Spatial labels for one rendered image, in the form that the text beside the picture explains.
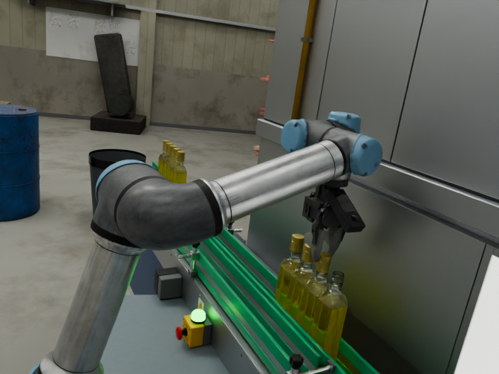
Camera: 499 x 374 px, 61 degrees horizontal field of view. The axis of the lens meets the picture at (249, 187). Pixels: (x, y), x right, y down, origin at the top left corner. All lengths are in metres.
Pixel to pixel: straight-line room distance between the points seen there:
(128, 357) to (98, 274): 0.58
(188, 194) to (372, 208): 0.58
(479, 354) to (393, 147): 0.48
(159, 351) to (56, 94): 8.55
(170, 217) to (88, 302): 0.25
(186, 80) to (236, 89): 1.13
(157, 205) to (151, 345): 0.79
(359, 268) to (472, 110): 0.48
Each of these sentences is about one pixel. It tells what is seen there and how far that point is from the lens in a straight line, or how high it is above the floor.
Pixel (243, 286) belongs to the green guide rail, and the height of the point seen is 0.94.
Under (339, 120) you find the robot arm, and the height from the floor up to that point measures 1.49.
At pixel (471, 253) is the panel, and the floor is 1.29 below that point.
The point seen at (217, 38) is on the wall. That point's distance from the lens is 9.55.
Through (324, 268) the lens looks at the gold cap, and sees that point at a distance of 1.07.
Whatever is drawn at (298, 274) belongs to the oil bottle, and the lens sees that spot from 1.13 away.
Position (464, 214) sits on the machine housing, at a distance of 0.95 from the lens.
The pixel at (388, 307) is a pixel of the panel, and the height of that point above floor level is 1.07.
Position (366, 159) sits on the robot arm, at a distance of 0.80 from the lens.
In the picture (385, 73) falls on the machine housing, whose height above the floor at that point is 1.61.
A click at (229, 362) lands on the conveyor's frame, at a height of 0.78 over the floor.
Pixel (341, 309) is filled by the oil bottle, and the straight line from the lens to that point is 1.06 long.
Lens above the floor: 1.59
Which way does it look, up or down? 16 degrees down
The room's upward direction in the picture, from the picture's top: 8 degrees clockwise
